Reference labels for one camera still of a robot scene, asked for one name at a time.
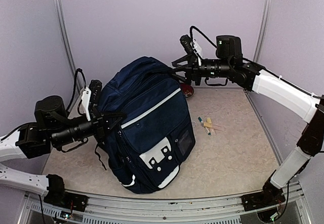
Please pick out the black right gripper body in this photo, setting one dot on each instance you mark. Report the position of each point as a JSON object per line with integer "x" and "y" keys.
{"x": 196, "y": 74}

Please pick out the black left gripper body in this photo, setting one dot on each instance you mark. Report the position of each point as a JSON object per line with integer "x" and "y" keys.
{"x": 97, "y": 124}

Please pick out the navy blue backpack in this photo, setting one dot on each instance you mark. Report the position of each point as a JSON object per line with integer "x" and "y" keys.
{"x": 152, "y": 132}

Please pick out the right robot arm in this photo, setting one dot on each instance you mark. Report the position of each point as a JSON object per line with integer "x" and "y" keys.
{"x": 231, "y": 65}

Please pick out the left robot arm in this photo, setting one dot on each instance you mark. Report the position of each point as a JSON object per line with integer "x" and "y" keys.
{"x": 53, "y": 130}

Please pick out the red floral plate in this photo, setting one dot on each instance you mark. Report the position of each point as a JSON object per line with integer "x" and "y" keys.
{"x": 187, "y": 90}

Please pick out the green capped white marker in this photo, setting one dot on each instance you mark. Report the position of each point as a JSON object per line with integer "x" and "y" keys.
{"x": 202, "y": 124}

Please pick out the pink highlighter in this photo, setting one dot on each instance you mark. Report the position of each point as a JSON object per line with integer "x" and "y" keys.
{"x": 219, "y": 128}

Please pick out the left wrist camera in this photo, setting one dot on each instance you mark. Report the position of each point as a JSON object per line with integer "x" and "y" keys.
{"x": 90, "y": 97}

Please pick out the right aluminium corner post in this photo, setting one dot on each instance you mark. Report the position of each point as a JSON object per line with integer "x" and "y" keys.
{"x": 262, "y": 30}

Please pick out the aluminium corner post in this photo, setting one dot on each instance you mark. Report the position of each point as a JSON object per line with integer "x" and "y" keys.
{"x": 262, "y": 30}
{"x": 64, "y": 34}

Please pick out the left aluminium corner post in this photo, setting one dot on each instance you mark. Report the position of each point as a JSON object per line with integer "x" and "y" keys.
{"x": 64, "y": 34}

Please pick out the metal front rail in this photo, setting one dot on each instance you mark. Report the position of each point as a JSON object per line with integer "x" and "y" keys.
{"x": 223, "y": 209}

